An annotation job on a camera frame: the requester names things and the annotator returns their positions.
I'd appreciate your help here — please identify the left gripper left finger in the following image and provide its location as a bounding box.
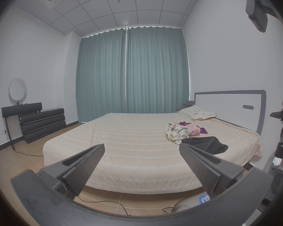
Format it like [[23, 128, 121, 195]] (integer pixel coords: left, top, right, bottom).
[[38, 143, 106, 199]]

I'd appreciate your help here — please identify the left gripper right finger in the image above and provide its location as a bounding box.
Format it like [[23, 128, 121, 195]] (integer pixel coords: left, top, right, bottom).
[[179, 142, 244, 196]]

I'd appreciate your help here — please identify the black T-shirt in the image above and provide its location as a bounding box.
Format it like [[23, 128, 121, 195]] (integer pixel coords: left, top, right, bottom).
[[181, 136, 229, 155]]

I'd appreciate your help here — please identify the bed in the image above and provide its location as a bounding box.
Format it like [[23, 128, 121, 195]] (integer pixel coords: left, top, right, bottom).
[[42, 90, 267, 195]]

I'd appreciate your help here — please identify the purple garment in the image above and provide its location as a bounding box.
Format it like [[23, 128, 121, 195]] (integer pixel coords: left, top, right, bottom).
[[178, 121, 208, 135]]

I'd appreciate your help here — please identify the pink garment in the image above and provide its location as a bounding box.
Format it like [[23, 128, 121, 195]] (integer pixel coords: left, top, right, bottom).
[[172, 123, 201, 136]]

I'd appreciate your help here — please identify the white printed pyjama garment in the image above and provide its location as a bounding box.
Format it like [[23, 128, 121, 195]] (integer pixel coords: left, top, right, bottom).
[[165, 123, 192, 145]]

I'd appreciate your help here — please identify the white printed pillow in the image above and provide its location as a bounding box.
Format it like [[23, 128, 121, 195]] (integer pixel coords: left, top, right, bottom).
[[178, 105, 217, 121]]

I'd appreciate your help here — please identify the black chest of drawers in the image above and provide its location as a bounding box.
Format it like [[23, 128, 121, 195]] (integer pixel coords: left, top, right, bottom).
[[1, 102, 67, 150]]

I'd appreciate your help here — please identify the grey white bedside table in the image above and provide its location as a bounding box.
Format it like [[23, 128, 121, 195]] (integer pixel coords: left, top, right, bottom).
[[176, 100, 194, 112]]

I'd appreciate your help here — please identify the blue-green curtain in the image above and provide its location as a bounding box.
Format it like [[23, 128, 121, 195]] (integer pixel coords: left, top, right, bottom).
[[125, 26, 191, 113], [75, 27, 128, 123]]

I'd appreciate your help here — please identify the round white mirror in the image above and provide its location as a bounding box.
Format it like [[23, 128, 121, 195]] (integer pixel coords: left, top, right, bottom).
[[9, 77, 27, 105]]

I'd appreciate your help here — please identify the black cable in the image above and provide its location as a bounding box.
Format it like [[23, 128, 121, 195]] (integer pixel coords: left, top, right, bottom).
[[5, 132, 45, 157], [74, 196, 132, 217]]

